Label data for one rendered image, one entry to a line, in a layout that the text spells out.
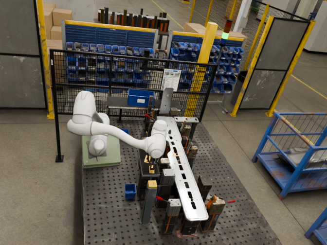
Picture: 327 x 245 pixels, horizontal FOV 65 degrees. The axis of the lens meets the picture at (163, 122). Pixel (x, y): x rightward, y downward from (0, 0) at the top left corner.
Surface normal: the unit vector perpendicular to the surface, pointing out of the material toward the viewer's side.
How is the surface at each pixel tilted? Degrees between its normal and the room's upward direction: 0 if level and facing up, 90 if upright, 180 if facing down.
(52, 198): 0
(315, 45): 90
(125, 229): 0
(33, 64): 91
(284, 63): 91
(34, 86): 93
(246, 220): 0
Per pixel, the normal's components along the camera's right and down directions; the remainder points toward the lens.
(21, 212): 0.17, -0.82
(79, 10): 0.26, 0.58
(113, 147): 0.32, -0.22
